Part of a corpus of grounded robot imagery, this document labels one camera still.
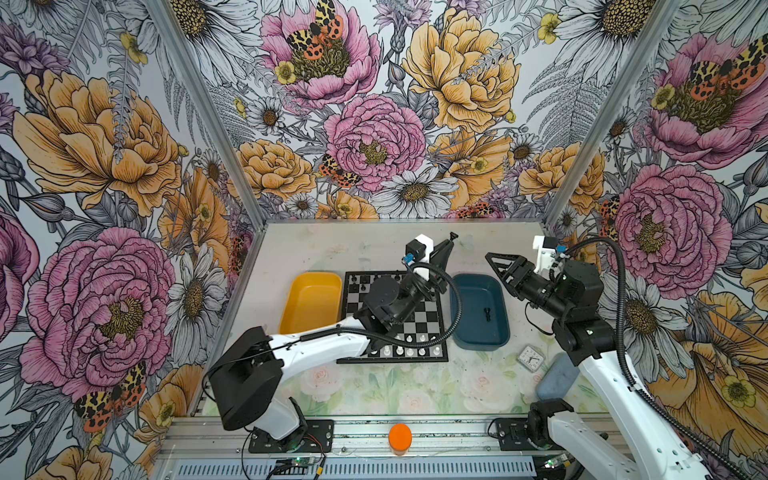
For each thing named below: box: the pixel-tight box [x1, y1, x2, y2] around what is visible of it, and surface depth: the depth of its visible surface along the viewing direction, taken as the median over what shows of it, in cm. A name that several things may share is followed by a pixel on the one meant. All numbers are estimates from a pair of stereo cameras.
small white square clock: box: [516, 344, 546, 373], surface depth 87 cm
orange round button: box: [388, 423, 412, 452], surface depth 68 cm
